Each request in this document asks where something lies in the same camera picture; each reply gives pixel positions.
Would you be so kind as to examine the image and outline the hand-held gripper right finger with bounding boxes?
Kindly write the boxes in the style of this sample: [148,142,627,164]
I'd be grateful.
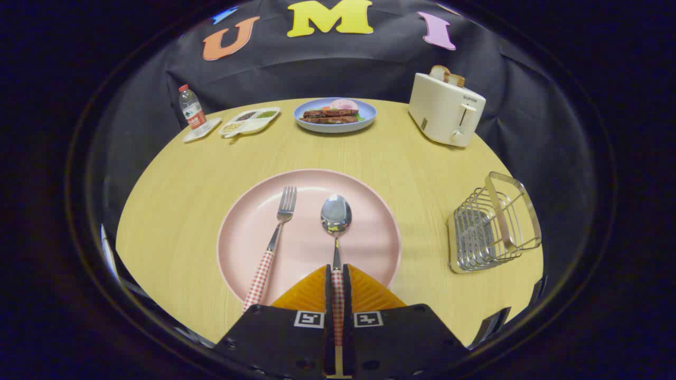
[342,264,471,380]

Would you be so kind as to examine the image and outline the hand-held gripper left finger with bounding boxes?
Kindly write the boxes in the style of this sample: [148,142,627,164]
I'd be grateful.
[214,264,336,380]

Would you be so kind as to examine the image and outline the spoon with red checkered handle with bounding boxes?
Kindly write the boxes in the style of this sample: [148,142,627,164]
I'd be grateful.
[321,194,352,346]

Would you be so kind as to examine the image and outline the fork with red checkered handle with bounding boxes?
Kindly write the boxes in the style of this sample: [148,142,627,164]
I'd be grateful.
[242,186,297,313]

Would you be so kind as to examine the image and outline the pink plate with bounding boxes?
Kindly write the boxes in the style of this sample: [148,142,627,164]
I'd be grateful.
[217,169,402,307]

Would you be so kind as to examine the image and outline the blue plate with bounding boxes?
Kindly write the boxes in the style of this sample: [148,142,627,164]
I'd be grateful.
[294,98,378,134]

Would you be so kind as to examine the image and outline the white divided condiment dish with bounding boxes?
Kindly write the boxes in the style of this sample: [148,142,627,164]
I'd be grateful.
[219,107,281,139]

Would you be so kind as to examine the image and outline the white toaster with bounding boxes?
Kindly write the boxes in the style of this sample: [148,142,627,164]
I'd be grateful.
[408,72,486,148]

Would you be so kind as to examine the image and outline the white square coaster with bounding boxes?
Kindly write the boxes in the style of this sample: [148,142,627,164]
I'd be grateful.
[183,118,222,144]

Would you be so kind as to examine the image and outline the small plastic water bottle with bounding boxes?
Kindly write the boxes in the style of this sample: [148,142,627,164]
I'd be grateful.
[179,84,208,130]

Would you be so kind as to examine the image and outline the metal wire cutlery rack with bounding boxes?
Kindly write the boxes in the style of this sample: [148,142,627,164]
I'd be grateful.
[448,172,543,274]

